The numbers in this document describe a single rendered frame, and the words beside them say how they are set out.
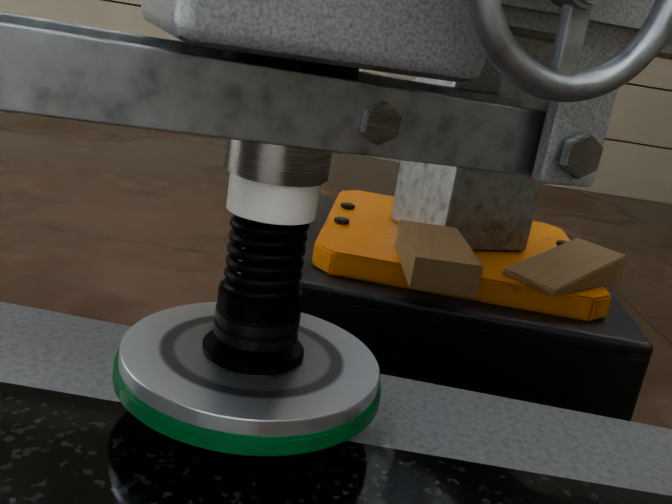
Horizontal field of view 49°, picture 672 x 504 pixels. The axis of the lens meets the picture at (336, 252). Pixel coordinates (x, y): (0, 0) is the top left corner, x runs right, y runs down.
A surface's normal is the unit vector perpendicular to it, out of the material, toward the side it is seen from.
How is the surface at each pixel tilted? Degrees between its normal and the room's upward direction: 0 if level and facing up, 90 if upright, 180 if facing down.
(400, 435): 0
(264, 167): 90
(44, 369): 0
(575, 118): 90
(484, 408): 0
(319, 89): 90
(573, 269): 12
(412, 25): 90
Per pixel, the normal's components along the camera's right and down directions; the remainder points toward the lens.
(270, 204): 0.04, 0.31
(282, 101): 0.32, 0.33
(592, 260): 0.00, -0.91
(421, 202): -0.90, -0.01
